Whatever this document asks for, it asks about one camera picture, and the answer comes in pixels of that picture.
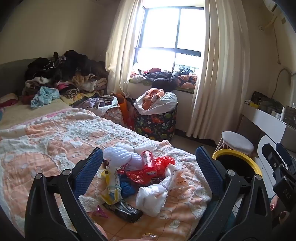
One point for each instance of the purple foil snack wrapper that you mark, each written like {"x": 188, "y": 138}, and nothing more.
{"x": 100, "y": 212}

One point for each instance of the white vanity desk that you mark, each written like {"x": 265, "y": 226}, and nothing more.
{"x": 263, "y": 119}

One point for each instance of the black snack packet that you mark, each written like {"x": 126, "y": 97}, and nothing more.
{"x": 124, "y": 212}

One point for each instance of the yellow white snack wrapper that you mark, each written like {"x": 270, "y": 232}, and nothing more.
{"x": 112, "y": 187}

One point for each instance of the dark patterned bag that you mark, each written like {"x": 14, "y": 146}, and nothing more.
{"x": 266, "y": 100}

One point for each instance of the white bag of orange clothes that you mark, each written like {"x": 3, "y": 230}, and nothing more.
{"x": 161, "y": 102}

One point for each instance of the blue wrapper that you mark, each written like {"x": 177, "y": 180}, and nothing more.
{"x": 128, "y": 187}

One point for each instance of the dinosaur print laundry basket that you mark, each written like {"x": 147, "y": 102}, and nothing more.
{"x": 155, "y": 125}

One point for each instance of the light blue garment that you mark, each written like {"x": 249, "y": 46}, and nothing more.
{"x": 45, "y": 96}

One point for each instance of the pink patterned blanket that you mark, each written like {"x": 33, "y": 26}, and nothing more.
{"x": 57, "y": 143}

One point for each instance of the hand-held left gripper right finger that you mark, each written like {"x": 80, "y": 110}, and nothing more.
{"x": 207, "y": 170}

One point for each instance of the lavender and white clothes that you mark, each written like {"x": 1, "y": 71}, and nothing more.
{"x": 99, "y": 103}

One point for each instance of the knotted white plastic bag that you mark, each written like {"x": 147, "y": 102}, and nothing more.
{"x": 150, "y": 200}

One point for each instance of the maroon cloth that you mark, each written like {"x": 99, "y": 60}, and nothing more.
{"x": 8, "y": 100}

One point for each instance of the air conditioner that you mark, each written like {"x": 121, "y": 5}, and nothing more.
{"x": 274, "y": 7}

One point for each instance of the cream curtain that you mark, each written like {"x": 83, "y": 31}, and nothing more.
{"x": 219, "y": 69}
{"x": 123, "y": 46}

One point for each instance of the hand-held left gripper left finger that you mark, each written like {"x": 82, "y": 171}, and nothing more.
{"x": 89, "y": 172}

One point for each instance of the white stool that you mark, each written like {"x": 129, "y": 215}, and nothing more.
{"x": 238, "y": 140}

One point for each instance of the grey bed headboard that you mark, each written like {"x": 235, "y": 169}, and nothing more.
{"x": 11, "y": 74}

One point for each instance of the white bag with orange print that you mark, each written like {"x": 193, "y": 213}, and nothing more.
{"x": 178, "y": 180}

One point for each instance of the clear organizer box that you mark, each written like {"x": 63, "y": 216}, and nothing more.
{"x": 291, "y": 115}

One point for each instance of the white bottle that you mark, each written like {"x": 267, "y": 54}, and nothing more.
{"x": 282, "y": 114}

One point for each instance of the yellow rimmed black trash bin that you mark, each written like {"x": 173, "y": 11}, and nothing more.
{"x": 233, "y": 153}

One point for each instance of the yellow box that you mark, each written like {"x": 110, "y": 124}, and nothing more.
{"x": 253, "y": 104}

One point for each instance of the wavy framed mirror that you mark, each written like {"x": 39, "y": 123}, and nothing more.
{"x": 281, "y": 76}

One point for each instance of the white rounded dresser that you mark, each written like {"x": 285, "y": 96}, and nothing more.
{"x": 266, "y": 143}

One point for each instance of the clear plastic wrapper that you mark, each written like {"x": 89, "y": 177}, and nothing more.
{"x": 150, "y": 237}

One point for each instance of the red snack canister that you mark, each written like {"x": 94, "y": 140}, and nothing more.
{"x": 148, "y": 163}

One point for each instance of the window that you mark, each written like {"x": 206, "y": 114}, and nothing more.
{"x": 166, "y": 34}

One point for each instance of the pink floral fabric bag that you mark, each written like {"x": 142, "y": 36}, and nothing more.
{"x": 113, "y": 117}

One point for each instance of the person's right hand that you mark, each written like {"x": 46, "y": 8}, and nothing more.
{"x": 278, "y": 209}

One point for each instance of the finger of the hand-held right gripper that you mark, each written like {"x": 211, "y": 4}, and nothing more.
{"x": 270, "y": 157}
{"x": 284, "y": 154}

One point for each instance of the red plastic bag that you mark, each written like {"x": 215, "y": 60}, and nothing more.
{"x": 138, "y": 177}

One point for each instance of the dark jackets and bedding heap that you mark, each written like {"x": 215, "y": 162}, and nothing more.
{"x": 161, "y": 77}

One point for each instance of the pile of clothes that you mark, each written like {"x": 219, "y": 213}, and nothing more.
{"x": 69, "y": 69}

